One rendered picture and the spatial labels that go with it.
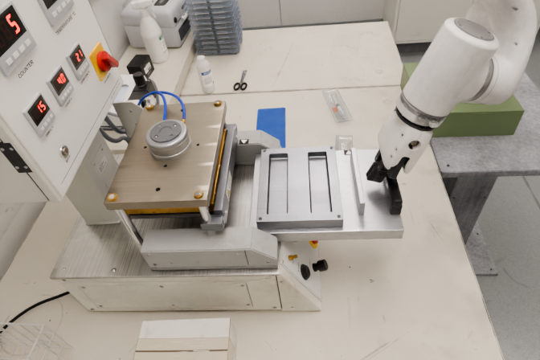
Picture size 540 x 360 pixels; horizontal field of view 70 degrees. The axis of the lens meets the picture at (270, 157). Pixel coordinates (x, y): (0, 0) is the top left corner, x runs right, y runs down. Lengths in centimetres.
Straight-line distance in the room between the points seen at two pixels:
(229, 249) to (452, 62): 47
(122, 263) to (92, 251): 8
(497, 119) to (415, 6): 178
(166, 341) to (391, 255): 54
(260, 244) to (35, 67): 46
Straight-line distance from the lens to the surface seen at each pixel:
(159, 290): 88
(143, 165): 75
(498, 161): 128
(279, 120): 133
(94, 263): 88
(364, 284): 96
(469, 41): 62
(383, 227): 77
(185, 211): 74
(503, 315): 188
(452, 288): 99
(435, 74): 64
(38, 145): 65
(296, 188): 79
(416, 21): 304
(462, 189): 163
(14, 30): 64
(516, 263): 203
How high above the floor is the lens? 160
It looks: 45 degrees down
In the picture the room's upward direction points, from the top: 8 degrees counter-clockwise
